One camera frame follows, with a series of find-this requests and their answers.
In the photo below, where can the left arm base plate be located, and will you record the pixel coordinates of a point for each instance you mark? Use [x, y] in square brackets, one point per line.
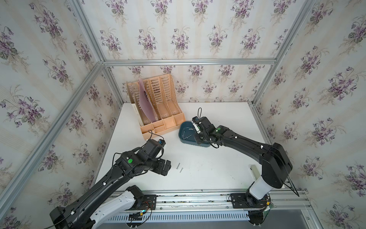
[144, 203]

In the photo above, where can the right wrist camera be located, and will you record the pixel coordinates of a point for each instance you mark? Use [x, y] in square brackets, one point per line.
[196, 127]

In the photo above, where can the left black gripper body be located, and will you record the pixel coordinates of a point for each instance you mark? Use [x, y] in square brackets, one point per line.
[157, 166]

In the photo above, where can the teal plastic storage box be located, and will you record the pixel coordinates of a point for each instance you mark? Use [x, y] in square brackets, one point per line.
[186, 135]

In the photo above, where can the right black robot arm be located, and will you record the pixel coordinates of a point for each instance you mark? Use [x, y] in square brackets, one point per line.
[275, 163]

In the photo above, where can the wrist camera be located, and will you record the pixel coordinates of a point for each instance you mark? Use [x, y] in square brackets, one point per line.
[196, 127]
[162, 142]

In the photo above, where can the aluminium front rail frame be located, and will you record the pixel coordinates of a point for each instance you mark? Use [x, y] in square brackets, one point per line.
[214, 206]

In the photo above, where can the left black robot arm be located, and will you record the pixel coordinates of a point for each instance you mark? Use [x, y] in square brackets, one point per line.
[94, 207]

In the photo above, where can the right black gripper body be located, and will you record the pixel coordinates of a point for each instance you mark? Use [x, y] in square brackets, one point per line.
[200, 137]

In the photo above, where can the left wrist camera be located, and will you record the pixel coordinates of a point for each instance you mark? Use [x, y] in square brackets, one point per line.
[162, 142]

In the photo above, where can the peach plastic file organizer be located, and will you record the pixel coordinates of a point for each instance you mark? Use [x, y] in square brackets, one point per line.
[161, 92]

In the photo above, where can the purple translucent folder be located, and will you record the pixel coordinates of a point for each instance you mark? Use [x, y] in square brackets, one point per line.
[145, 102]

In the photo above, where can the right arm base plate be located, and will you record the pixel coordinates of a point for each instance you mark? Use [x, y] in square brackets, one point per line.
[246, 200]

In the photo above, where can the aluminium cage frame bars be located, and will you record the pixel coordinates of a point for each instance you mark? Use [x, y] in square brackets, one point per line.
[17, 184]

